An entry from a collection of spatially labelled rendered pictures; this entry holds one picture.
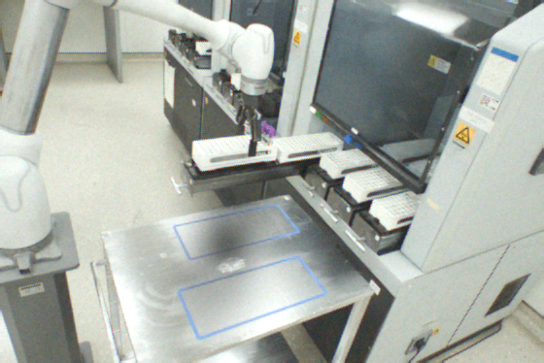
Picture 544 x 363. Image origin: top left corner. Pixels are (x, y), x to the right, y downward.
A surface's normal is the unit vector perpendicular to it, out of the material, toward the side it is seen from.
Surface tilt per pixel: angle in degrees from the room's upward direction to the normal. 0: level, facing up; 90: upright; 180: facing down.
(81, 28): 90
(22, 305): 90
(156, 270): 0
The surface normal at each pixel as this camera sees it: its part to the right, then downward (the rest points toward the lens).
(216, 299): 0.14, -0.83
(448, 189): -0.87, 0.15
